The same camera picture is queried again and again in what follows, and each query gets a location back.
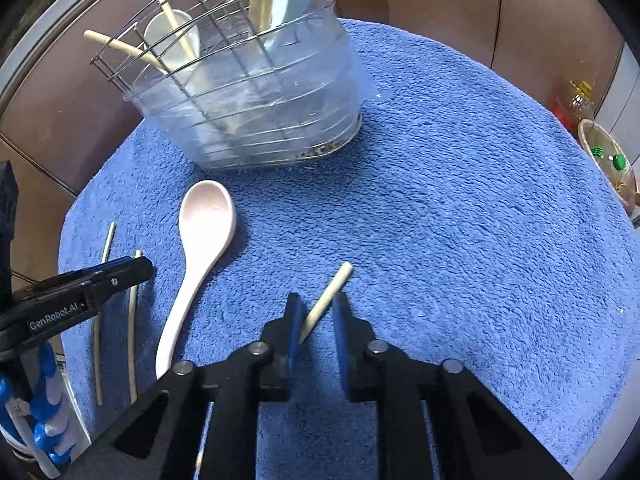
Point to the green capped bottle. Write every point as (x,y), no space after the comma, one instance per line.
(617,161)

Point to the round trash bin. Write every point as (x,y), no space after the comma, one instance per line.
(607,185)

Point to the person's left hand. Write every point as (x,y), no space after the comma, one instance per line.
(45,430)

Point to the large cooking oil bottle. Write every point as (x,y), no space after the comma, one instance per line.
(577,107)

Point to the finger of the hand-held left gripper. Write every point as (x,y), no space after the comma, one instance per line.
(6,220)
(125,272)

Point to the blue terry towel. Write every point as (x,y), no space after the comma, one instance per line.
(450,260)

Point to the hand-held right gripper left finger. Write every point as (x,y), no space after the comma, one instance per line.
(295,325)

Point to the pale pink spoon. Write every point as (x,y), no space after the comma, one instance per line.
(207,215)

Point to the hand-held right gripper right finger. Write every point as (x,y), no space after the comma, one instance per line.
(342,330)

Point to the small white spoon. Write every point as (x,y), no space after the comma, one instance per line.
(170,45)

